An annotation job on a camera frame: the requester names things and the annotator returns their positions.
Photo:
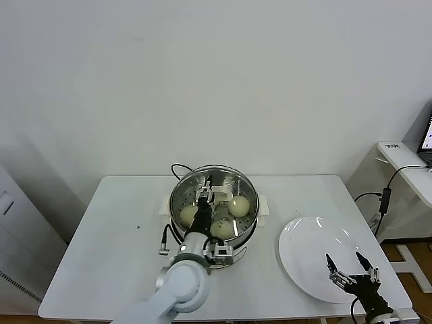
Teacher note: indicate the stainless steel steamer basket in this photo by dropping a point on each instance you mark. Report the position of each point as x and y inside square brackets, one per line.
[251, 222]

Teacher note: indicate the white cabinet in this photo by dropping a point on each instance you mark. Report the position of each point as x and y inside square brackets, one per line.
[27, 229]

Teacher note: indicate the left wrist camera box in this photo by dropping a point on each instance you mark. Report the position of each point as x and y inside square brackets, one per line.
[222, 254]

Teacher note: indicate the white steamed baozi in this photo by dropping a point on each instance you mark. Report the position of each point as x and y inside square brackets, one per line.
[186, 216]
[222, 229]
[239, 206]

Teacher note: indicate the black laptop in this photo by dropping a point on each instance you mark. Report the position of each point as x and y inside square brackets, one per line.
[426, 141]

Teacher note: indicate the white round plate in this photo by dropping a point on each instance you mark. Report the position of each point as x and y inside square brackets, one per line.
[303, 249]

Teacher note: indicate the round glass lid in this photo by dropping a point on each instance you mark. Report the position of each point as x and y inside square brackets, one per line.
[222, 192]

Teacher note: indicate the white side desk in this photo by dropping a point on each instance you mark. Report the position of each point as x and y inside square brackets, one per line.
[405, 152]

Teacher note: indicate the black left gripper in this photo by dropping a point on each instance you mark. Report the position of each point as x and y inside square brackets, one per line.
[202, 217]

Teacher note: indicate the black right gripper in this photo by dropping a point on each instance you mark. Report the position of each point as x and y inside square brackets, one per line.
[366, 290]

